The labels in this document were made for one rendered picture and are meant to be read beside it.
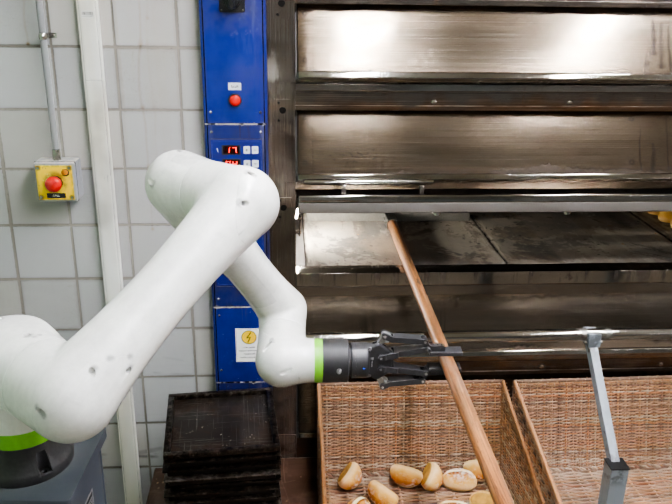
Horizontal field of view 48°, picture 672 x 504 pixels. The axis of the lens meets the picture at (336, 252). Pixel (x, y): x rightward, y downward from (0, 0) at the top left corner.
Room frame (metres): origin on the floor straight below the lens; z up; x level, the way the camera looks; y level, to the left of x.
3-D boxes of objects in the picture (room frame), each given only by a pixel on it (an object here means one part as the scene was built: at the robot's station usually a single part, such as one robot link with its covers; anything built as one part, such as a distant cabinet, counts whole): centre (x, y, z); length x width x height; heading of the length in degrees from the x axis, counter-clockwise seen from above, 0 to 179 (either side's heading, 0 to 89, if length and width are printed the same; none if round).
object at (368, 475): (1.71, -0.24, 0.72); 0.56 x 0.49 x 0.28; 94
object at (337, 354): (1.43, 0.00, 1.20); 0.12 x 0.06 x 0.09; 3
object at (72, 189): (1.87, 0.71, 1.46); 0.10 x 0.07 x 0.10; 94
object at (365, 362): (1.43, -0.08, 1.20); 0.09 x 0.07 x 0.08; 93
